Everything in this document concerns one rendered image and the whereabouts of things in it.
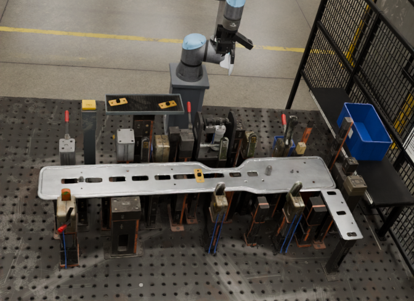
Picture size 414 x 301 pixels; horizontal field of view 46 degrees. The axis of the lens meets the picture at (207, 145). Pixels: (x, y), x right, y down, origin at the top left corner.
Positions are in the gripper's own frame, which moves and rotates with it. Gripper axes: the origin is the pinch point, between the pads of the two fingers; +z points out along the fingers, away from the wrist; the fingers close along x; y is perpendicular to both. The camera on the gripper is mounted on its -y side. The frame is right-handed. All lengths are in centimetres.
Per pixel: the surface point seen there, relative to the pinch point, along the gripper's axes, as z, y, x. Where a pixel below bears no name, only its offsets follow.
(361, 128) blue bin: 41, -85, -2
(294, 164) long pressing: 44, -39, 20
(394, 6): 55, -203, -176
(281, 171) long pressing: 44, -30, 25
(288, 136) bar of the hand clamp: 34, -35, 11
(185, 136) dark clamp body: 36.2, 15.4, 6.0
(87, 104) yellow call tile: 28, 61, -8
